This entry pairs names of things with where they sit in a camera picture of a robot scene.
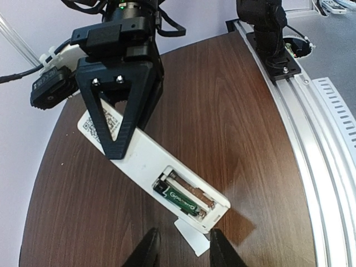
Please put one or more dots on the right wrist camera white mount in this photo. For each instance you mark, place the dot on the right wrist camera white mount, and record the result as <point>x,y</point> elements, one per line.
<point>56,80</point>

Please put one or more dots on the white remote control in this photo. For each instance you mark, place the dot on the white remote control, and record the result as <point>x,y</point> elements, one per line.
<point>146,162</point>

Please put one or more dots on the white battery cover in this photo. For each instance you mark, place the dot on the white battery cover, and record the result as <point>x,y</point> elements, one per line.
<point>196,240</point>

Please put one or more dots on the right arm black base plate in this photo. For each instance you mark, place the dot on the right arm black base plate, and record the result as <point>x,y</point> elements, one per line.
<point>278,67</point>

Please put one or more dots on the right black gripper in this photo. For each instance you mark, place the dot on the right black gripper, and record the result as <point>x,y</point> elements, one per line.
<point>121,79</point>

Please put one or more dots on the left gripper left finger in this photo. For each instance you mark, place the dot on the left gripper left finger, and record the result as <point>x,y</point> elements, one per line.
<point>146,254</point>

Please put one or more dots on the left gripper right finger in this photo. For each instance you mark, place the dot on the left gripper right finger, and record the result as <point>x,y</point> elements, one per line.
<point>222,252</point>

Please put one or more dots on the front aluminium rail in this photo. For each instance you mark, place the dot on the front aluminium rail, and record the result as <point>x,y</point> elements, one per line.
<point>321,130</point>

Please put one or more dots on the green black AAA battery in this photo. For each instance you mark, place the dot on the green black AAA battery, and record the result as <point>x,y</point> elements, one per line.
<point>174,196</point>

